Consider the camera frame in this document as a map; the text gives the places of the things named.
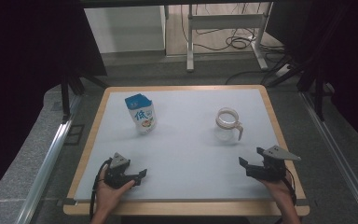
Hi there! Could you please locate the black tripod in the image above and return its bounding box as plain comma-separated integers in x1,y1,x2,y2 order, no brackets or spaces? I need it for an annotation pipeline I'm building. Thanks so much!
60,66,108,124
260,54,335,122

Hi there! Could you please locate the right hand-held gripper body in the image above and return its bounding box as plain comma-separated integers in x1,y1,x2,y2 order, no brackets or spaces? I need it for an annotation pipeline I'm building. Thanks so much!
245,145,302,182

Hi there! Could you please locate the white table mat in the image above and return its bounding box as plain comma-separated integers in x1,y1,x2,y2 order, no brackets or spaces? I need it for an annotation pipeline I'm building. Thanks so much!
74,88,297,202

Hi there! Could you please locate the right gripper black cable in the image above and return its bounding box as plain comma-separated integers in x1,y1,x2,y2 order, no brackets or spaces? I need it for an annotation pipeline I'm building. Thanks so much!
274,167,298,224

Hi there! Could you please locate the white desk frame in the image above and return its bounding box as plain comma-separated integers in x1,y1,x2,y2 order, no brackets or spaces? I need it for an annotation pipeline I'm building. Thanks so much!
186,3,269,73

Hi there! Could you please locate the blue and white pouch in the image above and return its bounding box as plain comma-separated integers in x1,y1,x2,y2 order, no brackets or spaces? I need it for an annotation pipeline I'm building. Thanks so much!
124,92,157,134

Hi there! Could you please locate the aluminium floor rail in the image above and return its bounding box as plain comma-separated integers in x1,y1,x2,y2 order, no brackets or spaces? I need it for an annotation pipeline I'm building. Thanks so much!
299,91,358,224
15,94,82,224

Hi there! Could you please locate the dark curtain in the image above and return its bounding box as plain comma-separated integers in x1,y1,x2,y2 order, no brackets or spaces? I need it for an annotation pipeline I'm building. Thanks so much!
265,0,358,153
0,0,107,206

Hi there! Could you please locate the long black floor cable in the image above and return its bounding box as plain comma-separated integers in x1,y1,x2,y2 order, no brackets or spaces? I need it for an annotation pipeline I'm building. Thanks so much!
225,69,264,86

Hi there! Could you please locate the person's right hand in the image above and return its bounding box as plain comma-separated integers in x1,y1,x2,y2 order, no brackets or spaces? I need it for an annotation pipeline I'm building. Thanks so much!
259,172,295,203

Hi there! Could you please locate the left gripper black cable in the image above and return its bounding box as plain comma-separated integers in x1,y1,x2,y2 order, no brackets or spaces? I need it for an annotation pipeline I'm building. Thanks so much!
89,158,113,220

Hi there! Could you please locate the person's left hand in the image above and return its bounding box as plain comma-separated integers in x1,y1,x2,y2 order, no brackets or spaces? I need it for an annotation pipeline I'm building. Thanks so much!
95,164,136,216

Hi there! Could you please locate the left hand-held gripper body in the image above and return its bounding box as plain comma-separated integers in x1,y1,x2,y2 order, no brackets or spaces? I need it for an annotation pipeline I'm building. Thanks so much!
103,152,139,189

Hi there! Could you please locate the wooden table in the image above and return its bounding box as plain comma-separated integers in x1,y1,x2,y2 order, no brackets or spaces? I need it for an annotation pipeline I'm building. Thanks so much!
62,84,310,217

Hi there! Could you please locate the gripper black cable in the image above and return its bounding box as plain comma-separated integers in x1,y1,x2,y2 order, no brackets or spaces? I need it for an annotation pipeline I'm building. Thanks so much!
89,158,113,220
274,167,298,224

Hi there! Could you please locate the bundle of black floor cables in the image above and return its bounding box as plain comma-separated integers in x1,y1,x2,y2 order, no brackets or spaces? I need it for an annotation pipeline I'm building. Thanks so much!
180,3,288,63

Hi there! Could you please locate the black square floor frame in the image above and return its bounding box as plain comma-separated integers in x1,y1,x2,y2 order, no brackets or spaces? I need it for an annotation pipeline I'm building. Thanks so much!
63,124,85,146

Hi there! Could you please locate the white cabinet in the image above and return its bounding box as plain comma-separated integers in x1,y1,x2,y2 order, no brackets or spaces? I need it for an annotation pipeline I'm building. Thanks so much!
83,5,167,54

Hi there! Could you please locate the white power strip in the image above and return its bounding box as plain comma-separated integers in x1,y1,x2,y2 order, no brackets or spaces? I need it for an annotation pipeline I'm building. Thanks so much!
274,63,292,78

